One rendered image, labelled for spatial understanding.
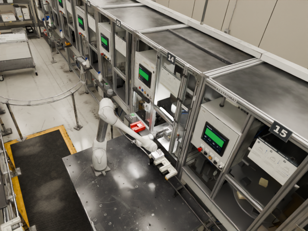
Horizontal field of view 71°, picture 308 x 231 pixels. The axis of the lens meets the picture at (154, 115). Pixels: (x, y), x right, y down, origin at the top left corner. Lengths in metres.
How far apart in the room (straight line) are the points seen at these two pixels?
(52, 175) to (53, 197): 0.38
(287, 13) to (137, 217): 4.63
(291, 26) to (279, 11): 0.40
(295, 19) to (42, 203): 5.35
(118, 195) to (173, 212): 0.60
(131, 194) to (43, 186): 1.48
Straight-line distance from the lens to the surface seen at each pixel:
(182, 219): 2.46
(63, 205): 3.33
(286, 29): 5.43
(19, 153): 4.11
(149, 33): 2.64
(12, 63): 6.23
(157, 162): 2.53
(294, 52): 5.39
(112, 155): 2.84
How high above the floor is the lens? 2.85
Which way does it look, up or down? 39 degrees down
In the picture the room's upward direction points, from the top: 7 degrees clockwise
